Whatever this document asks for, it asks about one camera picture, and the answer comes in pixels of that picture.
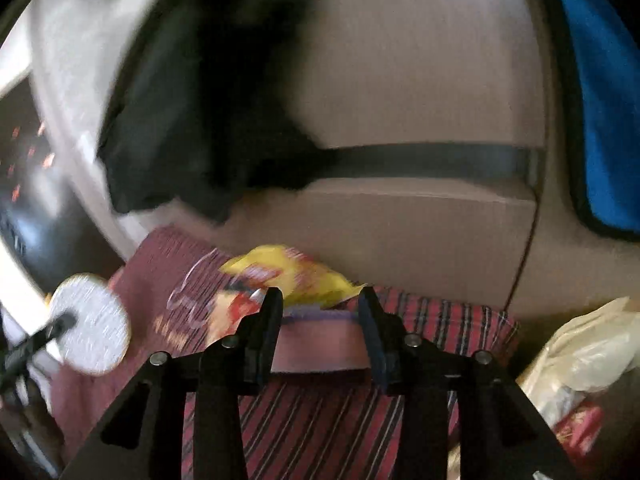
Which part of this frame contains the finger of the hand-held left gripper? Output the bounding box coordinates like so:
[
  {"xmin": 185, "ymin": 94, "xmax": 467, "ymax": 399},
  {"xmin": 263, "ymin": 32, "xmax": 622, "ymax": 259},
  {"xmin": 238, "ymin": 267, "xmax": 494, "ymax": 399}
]
[{"xmin": 0, "ymin": 312, "xmax": 77, "ymax": 386}]

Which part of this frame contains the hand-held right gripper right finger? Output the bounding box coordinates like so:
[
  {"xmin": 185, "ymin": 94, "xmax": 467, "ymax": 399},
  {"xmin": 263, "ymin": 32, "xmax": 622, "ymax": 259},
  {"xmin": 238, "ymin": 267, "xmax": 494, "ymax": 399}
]
[{"xmin": 359, "ymin": 286, "xmax": 581, "ymax": 480}]

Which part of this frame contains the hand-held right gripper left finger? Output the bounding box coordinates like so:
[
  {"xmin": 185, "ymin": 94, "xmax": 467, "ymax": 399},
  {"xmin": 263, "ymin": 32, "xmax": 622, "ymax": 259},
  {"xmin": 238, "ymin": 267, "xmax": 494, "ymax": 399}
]
[{"xmin": 60, "ymin": 288, "xmax": 285, "ymax": 480}]

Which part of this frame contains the round silver glitter lid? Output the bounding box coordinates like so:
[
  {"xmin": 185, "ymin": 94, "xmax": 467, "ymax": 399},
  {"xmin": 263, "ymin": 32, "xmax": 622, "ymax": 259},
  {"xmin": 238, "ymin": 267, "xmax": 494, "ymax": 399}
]
[{"xmin": 47, "ymin": 273, "xmax": 133, "ymax": 377}]

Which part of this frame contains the pale yellow plastic bag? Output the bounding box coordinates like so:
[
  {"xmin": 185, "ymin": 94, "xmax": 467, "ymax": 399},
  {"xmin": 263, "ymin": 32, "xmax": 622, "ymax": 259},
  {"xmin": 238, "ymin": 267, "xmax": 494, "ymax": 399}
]
[{"xmin": 515, "ymin": 296, "xmax": 640, "ymax": 466}]

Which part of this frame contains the red snack packet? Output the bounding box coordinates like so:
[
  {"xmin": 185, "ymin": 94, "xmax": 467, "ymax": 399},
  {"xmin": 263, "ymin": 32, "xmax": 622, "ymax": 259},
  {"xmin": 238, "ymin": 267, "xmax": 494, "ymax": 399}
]
[{"xmin": 209, "ymin": 287, "xmax": 263, "ymax": 343}]

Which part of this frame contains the yellow snack packet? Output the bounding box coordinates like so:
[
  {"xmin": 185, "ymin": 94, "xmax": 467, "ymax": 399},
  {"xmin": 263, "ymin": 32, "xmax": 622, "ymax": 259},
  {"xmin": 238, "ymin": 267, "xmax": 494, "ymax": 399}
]
[{"xmin": 219, "ymin": 244, "xmax": 368, "ymax": 311}]

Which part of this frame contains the red plaid blanket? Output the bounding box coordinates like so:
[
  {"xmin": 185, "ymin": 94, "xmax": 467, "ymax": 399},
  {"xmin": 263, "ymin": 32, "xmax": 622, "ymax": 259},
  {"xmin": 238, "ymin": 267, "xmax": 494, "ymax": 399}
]
[{"xmin": 50, "ymin": 225, "xmax": 521, "ymax": 480}]

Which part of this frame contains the dark door with red stickers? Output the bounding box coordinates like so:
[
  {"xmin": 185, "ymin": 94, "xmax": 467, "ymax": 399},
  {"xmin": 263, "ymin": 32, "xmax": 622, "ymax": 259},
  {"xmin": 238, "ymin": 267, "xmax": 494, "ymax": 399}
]
[{"xmin": 0, "ymin": 77, "xmax": 126, "ymax": 291}]

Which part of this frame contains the black cloth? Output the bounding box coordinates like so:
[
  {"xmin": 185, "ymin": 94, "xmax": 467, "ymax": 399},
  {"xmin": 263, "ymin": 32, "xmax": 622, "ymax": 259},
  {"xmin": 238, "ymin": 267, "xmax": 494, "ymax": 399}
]
[{"xmin": 97, "ymin": 0, "xmax": 326, "ymax": 223}]

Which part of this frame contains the blue towel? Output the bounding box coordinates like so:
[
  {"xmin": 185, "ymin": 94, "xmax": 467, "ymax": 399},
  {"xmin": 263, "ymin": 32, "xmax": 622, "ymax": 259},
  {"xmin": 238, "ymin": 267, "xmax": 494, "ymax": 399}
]
[{"xmin": 542, "ymin": 0, "xmax": 640, "ymax": 241}]

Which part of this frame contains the white bed rail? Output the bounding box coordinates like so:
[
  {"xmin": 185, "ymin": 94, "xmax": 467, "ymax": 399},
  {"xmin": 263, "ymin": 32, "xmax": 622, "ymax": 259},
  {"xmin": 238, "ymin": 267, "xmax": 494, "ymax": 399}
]
[{"xmin": 27, "ymin": 0, "xmax": 166, "ymax": 241}]

